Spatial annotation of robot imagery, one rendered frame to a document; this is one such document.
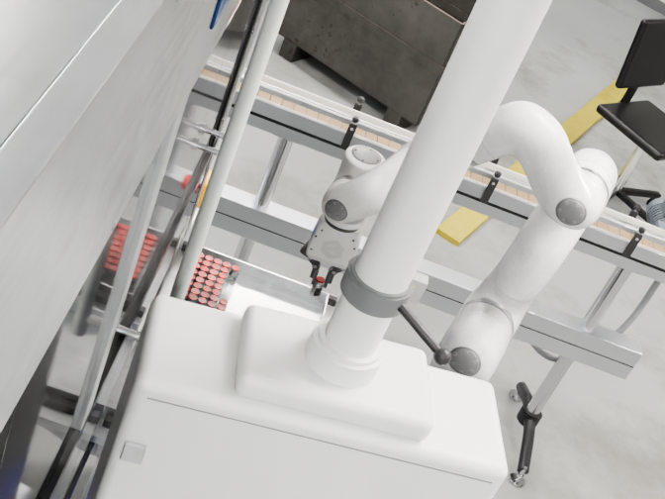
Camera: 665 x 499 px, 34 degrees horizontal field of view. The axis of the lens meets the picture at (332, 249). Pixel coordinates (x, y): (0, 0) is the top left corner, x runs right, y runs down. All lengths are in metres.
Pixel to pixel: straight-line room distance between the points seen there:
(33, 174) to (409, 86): 4.71
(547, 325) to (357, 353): 2.33
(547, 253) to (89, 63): 1.39
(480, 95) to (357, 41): 4.28
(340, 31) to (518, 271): 3.52
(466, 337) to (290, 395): 0.81
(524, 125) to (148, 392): 0.92
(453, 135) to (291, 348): 0.38
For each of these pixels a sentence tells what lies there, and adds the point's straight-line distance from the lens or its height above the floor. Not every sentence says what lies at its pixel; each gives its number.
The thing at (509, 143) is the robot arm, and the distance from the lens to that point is 1.99.
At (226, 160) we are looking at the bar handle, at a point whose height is 1.62.
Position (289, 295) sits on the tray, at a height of 0.88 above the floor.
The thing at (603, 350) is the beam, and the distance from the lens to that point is 3.74.
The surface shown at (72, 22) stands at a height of 2.10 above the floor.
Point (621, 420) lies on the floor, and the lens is 4.41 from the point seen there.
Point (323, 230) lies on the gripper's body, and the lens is 2.22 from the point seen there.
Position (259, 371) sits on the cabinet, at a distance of 1.36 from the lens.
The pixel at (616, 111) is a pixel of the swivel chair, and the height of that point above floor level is 0.49.
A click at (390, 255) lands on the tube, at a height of 1.79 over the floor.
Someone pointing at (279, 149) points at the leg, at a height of 0.78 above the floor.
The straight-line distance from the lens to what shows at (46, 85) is 0.75.
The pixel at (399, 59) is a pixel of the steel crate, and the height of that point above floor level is 0.35.
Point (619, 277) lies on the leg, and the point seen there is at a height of 0.78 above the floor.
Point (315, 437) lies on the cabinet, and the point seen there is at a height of 1.53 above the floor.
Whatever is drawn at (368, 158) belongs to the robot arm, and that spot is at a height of 1.45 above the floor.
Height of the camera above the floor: 2.48
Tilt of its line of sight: 34 degrees down
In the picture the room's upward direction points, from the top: 24 degrees clockwise
